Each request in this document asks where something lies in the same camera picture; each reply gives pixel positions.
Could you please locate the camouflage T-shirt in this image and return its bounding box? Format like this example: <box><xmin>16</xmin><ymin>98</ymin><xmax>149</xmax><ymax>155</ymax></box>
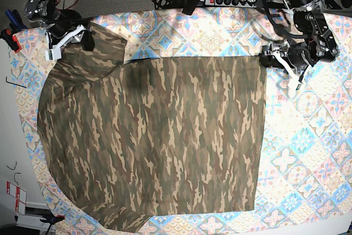
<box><xmin>37</xmin><ymin>24</ymin><xmax>267</xmax><ymax>232</ymax></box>

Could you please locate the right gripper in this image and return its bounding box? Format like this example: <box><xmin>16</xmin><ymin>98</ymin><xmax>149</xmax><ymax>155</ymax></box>
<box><xmin>45</xmin><ymin>25</ymin><xmax>95</xmax><ymax>61</ymax></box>

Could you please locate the red black clamp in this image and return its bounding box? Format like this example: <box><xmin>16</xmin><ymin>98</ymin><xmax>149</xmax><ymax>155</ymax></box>
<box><xmin>1</xmin><ymin>9</ymin><xmax>27</xmax><ymax>53</ymax></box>

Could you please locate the patterned tile tablecloth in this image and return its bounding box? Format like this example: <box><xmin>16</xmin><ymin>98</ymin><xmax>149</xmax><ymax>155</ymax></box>
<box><xmin>5</xmin><ymin>8</ymin><xmax>351</xmax><ymax>234</ymax></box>

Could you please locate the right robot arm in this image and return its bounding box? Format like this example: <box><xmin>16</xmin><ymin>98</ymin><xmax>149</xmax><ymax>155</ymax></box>
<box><xmin>25</xmin><ymin>0</ymin><xmax>95</xmax><ymax>61</ymax></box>

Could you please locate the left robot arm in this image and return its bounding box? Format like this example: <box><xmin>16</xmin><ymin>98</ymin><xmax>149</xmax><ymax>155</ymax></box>
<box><xmin>260</xmin><ymin>0</ymin><xmax>339</xmax><ymax>96</ymax></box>

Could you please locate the black blue clamp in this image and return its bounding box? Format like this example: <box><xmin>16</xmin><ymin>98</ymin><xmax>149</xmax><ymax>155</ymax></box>
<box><xmin>40</xmin><ymin>212</ymin><xmax>65</xmax><ymax>235</ymax></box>

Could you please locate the red white label card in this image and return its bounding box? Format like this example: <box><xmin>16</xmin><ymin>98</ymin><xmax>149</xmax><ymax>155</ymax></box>
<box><xmin>6</xmin><ymin>181</ymin><xmax>27</xmax><ymax>215</ymax></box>

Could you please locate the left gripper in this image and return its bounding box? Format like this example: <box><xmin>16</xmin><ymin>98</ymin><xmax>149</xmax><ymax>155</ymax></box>
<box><xmin>260</xmin><ymin>42</ymin><xmax>303</xmax><ymax>91</ymax></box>

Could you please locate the white power strip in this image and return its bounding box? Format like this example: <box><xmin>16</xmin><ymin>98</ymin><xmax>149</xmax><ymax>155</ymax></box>
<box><xmin>203</xmin><ymin>0</ymin><xmax>257</xmax><ymax>8</ymax></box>

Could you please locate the black allen key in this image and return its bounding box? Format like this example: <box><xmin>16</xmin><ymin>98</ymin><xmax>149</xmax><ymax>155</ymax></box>
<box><xmin>5</xmin><ymin>76</ymin><xmax>28</xmax><ymax>89</ymax></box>

